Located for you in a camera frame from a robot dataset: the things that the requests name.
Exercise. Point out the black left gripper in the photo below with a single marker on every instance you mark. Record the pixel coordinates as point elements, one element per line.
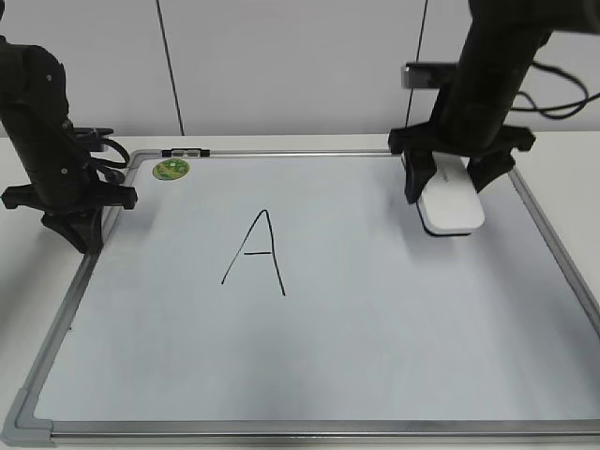
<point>73,172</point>

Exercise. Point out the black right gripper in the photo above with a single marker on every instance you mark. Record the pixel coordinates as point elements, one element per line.
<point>466,127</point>

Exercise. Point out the white whiteboard eraser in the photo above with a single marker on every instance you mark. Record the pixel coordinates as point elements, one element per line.
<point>449,204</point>

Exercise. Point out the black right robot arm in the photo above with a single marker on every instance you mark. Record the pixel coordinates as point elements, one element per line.
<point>506,35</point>

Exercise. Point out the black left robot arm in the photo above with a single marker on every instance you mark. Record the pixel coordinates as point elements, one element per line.
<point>33,86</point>

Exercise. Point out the green round magnet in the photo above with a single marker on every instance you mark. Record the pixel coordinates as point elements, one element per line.
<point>170,169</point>

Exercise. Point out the black silver board clip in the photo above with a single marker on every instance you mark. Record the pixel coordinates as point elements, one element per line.
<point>185,153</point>

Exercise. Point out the white magnetic whiteboard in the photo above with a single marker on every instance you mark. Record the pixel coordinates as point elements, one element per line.
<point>284,297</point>

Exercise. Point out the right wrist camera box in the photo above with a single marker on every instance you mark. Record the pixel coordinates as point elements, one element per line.
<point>427,75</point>

